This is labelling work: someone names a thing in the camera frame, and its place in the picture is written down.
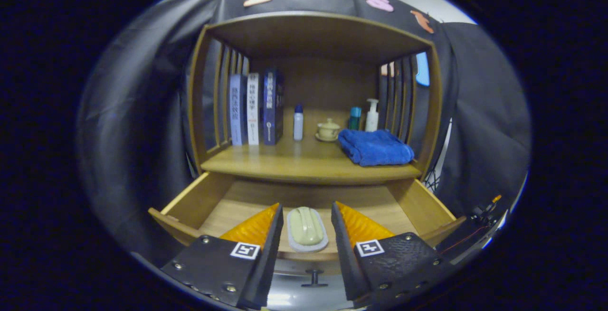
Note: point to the teal bottle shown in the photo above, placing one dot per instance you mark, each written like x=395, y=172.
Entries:
x=355, y=120

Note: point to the dark blue book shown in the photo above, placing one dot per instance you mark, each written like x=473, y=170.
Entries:
x=271, y=111

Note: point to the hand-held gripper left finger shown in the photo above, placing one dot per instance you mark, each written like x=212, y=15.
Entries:
x=266, y=263

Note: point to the beige lidded teacup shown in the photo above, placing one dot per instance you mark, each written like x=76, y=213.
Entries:
x=328, y=130

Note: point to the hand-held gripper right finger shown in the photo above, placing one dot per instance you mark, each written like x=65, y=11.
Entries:
x=346, y=263

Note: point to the black and orange tool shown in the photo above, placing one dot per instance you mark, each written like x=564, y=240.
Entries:
x=484, y=212

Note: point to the blue folded towel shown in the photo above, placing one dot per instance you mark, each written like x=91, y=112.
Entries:
x=375, y=148

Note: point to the white bottle with blue cap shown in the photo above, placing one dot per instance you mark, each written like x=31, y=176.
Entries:
x=298, y=126

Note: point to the light blue book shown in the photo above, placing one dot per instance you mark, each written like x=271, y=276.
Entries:
x=236, y=111

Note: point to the wooden countertop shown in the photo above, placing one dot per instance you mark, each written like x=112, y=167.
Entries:
x=285, y=159

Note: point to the white book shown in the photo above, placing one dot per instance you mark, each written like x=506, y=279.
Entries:
x=253, y=111

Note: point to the wooden cabinet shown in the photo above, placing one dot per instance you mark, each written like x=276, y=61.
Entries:
x=323, y=35

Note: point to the white pump bottle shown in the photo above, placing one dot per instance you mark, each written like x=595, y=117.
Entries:
x=372, y=120

